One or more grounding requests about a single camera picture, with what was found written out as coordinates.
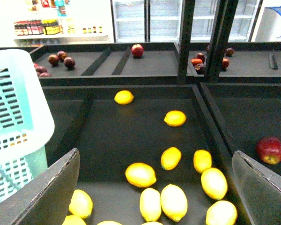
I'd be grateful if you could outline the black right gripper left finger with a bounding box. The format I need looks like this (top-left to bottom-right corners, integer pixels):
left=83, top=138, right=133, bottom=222
left=0, top=148, right=80, bottom=225

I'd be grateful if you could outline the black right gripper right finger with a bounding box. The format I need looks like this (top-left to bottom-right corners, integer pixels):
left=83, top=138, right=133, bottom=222
left=232, top=150, right=281, bottom=225

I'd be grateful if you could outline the light blue plastic basket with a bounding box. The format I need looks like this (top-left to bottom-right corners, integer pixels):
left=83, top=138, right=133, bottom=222
left=0, top=49, right=55, bottom=203

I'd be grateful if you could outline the yellow lemon bottom left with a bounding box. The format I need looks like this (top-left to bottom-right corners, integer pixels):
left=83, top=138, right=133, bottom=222
left=68, top=189, right=93, bottom=219

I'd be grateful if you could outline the yellow lemon bottom right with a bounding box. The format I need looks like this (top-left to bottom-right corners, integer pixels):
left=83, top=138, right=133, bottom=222
left=206, top=200, right=238, bottom=225

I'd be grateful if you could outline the yellow lemon right edge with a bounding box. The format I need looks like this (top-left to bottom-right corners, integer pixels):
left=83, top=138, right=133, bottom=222
left=201, top=167, right=228, bottom=200

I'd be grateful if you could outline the yellow lemon centre right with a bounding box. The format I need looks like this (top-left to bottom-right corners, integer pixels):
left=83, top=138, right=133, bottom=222
left=193, top=150, right=212, bottom=173

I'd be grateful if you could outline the large yellow lemon bottom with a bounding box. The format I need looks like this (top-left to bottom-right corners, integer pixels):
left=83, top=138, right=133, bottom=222
left=161, top=184, right=188, bottom=222

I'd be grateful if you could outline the large yellow lemon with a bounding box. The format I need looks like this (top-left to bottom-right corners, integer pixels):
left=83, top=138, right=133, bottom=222
left=125, top=162, right=157, bottom=188
left=161, top=184, right=188, bottom=222

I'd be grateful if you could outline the large yellow lemon left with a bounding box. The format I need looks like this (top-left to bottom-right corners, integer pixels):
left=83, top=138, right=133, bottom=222
left=125, top=162, right=157, bottom=188

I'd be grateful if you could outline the yellow lemon bottom middle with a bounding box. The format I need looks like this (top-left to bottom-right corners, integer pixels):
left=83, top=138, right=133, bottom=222
left=139, top=188, right=162, bottom=222

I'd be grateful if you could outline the black lemon tray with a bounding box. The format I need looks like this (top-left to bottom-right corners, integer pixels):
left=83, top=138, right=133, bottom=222
left=43, top=85, right=250, bottom=225

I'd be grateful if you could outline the yellow lemon upper right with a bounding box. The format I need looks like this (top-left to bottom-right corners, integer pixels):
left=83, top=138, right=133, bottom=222
left=164, top=110, right=187, bottom=127

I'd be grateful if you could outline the yellow lemon far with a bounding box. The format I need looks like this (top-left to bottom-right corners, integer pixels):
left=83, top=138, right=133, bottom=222
left=114, top=90, right=134, bottom=105

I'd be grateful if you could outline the red apple right tray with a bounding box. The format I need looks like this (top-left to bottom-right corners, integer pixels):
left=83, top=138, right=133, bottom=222
left=256, top=137, right=281, bottom=165

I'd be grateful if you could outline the red apple tray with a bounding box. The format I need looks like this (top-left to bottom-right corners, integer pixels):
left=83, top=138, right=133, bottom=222
left=131, top=44, right=144, bottom=58
left=256, top=137, right=281, bottom=165

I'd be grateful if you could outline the white chest freezer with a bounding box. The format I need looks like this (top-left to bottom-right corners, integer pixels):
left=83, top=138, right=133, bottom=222
left=255, top=6, right=281, bottom=42

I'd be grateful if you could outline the shelf of bottles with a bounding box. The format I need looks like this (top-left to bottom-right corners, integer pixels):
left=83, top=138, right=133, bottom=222
left=13, top=0, right=112, bottom=45

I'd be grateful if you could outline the red apple back tray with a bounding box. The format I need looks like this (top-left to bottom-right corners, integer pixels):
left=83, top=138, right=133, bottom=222
left=131, top=44, right=144, bottom=58

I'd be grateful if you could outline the glass door cabinet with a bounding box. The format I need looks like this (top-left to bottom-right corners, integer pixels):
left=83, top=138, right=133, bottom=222
left=111, top=0, right=261, bottom=43

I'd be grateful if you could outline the black metal shelf post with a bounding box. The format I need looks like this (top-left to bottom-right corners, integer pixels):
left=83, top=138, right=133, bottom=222
left=177, top=0, right=195, bottom=84

